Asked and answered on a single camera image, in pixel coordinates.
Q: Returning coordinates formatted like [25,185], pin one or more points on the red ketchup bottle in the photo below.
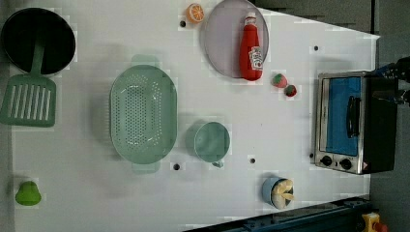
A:
[251,59]

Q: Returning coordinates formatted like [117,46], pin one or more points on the grey round plate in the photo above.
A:
[222,35]

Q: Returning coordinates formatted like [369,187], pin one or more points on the green metal cup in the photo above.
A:
[211,143]

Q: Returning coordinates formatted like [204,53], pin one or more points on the green oval colander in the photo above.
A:
[143,114]

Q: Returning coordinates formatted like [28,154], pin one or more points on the pink strawberry toy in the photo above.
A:
[279,81]

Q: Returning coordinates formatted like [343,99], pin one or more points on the red strawberry toy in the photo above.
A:
[290,91]

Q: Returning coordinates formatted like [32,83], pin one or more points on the orange slice toy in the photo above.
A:
[195,13]

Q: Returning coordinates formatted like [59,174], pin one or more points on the blue bowl with garlic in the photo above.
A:
[278,192]

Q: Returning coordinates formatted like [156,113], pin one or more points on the silver toaster oven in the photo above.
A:
[355,131]

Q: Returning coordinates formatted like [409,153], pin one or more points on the green slotted spatula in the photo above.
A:
[30,98]

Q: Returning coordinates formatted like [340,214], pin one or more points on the green pear toy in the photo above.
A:
[28,194]

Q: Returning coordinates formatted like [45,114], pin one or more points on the yellow red toy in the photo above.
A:
[373,223]

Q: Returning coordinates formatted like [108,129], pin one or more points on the black frying pan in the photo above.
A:
[23,28]

